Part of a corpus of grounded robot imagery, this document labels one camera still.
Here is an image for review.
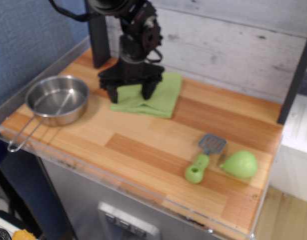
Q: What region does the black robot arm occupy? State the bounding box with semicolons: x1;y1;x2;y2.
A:
88;0;165;103

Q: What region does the green cloth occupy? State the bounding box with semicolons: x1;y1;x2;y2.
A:
110;72;183;119

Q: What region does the dark shelf post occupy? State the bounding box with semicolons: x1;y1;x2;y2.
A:
88;16;111;69
277;24;307;125

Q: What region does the steel pan with wire handle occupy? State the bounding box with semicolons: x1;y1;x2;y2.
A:
7;75;90;153

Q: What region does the clear acrylic table guard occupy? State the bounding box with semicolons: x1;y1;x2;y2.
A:
0;34;284;240

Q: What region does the green grey toy spatula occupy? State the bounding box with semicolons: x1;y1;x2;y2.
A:
184;133;227;184

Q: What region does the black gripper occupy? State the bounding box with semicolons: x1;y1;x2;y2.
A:
98;57;165;103

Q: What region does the white side cabinet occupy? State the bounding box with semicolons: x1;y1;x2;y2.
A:
269;94;307;202

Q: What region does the green toy pear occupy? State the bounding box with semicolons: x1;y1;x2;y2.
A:
219;150;258;178

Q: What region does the dark right shelf post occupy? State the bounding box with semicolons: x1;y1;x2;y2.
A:
277;24;307;125

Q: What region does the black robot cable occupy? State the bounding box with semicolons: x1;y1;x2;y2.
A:
48;0;99;22

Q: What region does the yellow object at bottom left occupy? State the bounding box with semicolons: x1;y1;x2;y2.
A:
11;229;37;240

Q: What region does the silver button control panel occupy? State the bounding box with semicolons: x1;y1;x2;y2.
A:
97;201;161;240

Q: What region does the dark left shelf post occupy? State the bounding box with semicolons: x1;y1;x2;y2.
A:
88;16;111;69

